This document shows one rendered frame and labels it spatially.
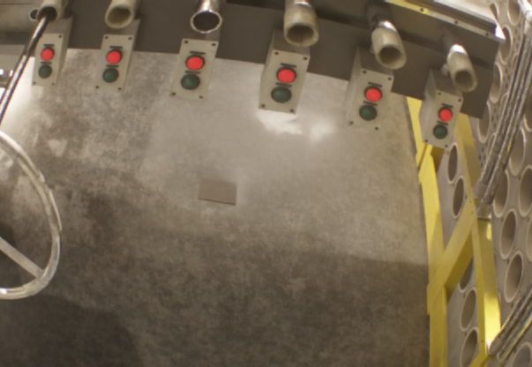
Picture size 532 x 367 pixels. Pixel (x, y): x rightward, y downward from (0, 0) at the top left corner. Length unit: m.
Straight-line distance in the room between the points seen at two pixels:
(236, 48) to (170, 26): 0.15
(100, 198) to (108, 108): 0.39
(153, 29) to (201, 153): 0.89
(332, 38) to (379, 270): 0.84
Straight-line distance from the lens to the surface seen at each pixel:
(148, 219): 2.38
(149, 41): 1.79
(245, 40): 1.77
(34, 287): 1.21
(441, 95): 1.75
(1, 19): 1.87
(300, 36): 1.61
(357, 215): 2.53
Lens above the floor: 1.69
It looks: 42 degrees down
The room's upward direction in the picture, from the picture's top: 14 degrees clockwise
